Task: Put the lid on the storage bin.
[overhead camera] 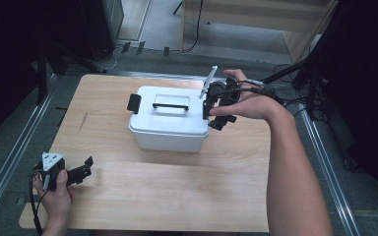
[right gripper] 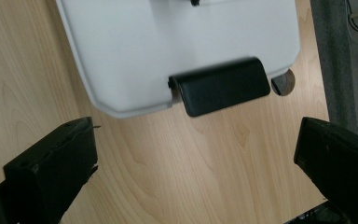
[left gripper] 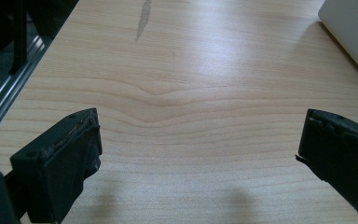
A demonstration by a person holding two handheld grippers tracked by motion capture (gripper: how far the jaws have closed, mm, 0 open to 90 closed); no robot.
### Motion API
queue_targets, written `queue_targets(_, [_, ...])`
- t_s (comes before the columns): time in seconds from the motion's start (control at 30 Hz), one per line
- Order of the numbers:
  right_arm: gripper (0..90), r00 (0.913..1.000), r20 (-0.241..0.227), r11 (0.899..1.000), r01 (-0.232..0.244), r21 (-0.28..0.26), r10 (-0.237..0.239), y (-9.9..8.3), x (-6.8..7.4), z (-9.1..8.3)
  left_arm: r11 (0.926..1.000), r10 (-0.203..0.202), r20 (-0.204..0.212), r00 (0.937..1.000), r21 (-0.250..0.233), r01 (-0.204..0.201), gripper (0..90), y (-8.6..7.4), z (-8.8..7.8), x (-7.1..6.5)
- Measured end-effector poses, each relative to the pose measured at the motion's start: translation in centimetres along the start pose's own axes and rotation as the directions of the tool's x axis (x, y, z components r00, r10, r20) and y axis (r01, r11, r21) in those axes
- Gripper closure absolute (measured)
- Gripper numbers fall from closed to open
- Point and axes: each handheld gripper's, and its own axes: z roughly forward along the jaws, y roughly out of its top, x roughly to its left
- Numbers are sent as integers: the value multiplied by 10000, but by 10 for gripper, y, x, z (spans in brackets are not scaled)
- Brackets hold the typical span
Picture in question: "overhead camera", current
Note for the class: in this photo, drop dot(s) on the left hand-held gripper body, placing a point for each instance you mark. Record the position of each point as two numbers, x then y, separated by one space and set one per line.
49 160

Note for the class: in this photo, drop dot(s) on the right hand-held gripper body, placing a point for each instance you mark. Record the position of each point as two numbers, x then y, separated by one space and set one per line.
221 93

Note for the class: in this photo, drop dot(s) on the black box latch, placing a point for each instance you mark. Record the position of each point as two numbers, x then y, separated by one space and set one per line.
206 111
133 103

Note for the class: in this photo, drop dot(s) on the white storage box lid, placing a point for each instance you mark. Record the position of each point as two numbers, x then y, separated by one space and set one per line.
170 123

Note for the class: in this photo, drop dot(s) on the white plastic storage box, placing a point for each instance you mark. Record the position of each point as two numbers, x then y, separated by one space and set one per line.
167 143

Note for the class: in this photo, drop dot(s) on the person's right hand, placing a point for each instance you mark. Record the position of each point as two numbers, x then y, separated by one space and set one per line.
252 101

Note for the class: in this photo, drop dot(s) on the person's left hand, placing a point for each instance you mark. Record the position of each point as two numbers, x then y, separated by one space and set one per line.
57 201

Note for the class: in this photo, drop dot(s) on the light wooden furniture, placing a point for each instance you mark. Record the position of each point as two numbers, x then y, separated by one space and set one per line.
259 16

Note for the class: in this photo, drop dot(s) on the black tripod stand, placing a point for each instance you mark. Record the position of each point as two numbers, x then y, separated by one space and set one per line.
308 75

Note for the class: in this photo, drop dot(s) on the black metal stand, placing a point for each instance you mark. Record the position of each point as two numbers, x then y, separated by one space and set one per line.
62 55

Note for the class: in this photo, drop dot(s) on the black cabinet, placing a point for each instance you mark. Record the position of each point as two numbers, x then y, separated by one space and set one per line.
101 26

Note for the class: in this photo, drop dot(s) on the metal floor rail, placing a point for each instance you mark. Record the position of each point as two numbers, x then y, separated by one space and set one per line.
16 150
331 177

